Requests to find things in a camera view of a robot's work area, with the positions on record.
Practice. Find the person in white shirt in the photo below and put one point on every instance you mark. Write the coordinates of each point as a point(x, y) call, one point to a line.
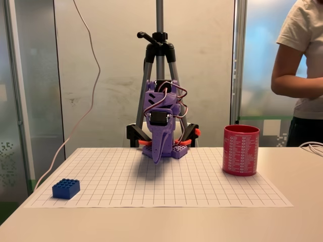
point(310, 30)

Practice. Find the purple 3D-printed robot arm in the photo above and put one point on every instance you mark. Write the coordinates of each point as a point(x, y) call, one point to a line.
point(161, 99)

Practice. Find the grey black camera tripod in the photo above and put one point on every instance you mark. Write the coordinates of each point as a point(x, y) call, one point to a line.
point(159, 25)

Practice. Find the grey metal frame post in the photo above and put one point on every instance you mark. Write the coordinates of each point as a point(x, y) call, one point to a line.
point(238, 63)
point(19, 88)

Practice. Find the person's dark trousers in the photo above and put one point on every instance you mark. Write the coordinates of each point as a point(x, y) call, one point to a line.
point(305, 132)

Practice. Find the black orange table clamp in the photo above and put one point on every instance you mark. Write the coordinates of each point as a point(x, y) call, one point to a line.
point(191, 132)
point(132, 133)

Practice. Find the white grid paper sheet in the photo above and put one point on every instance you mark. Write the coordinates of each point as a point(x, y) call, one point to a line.
point(156, 184)

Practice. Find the blue toy brick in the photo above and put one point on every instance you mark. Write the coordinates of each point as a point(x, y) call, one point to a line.
point(66, 188)

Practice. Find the person's bare forearm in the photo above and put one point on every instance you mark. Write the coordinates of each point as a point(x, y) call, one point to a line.
point(292, 85)

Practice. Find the red cup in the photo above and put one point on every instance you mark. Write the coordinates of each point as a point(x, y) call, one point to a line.
point(241, 153)

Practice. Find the purple gripper with servo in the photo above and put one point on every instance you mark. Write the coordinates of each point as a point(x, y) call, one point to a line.
point(159, 134)

